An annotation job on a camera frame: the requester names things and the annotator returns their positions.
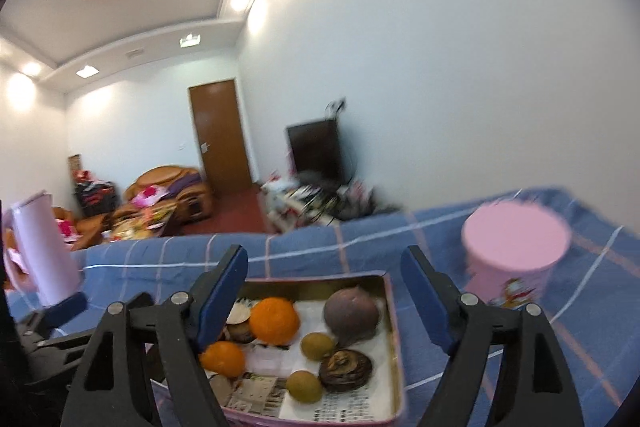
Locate dark cluttered bag pile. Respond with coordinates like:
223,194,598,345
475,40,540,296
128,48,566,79
72,169,118,218

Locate brown leather armchair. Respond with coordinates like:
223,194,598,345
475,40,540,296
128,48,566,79
124,165,216,225

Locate black television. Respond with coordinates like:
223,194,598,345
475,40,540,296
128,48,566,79
286,119,346,185

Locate yellow-green round fruit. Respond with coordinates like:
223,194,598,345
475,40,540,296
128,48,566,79
285,370,324,405

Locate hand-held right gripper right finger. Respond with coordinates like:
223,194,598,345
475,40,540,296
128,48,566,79
400,245,586,427

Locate brown wooden door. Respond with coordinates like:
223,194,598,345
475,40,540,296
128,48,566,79
188,79,253,196

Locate orange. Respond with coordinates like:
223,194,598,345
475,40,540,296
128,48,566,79
249,297,301,346
200,341,247,378

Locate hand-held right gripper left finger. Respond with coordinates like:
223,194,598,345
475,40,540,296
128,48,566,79
60,244,249,427

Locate dark wrinkled passion fruit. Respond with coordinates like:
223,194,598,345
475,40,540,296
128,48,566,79
318,349,374,393

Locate blue checked blanket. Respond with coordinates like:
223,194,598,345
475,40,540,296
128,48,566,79
0,187,640,427

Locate white television stand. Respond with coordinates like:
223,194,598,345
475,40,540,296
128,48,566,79
260,172,376,228

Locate small green round fruit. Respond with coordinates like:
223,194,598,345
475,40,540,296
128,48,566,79
300,332,336,361

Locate cluttered coffee table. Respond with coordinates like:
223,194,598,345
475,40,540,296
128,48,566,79
107,202,178,240

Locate pink rectangular tin box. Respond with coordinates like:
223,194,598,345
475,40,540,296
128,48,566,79
150,273,406,423

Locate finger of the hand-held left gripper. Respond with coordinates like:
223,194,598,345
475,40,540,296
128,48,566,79
17,292,101,349
22,348,91,390

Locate printed paper liner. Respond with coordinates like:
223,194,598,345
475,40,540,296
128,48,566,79
215,299,396,423

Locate pink electric kettle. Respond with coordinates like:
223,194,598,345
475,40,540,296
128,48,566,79
2,191,83,308

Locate pink round tin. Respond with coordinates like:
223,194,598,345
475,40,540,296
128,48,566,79
461,201,572,308

